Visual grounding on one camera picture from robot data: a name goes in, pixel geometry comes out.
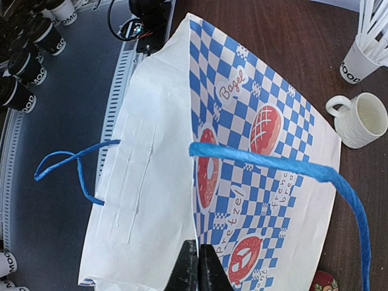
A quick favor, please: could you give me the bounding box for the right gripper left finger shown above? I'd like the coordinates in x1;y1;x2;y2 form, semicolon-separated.
164;240;198;291

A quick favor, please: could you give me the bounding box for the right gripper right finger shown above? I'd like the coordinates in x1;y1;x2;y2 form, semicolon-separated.
198;244;233;291

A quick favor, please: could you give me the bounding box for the blue checkered paper bag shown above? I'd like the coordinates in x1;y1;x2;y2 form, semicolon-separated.
33;12;372;291

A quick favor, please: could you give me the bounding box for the red floral plate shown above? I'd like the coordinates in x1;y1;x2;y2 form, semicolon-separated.
309;270;339;291

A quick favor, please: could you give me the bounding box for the white ceramic mug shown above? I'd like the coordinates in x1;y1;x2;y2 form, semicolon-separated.
326;92;387;149

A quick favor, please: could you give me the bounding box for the black paper cup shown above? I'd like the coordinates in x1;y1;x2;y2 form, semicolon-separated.
7;48;47;86
1;76;37;113
29;18;67;56

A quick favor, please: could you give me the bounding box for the white paper cup with straws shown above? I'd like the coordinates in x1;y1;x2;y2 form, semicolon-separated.
339;35;387;84

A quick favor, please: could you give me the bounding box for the aluminium front rail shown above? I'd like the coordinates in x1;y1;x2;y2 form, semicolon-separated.
0;0;189;252

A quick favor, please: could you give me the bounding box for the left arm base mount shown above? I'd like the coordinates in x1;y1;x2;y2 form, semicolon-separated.
107;0;176;55

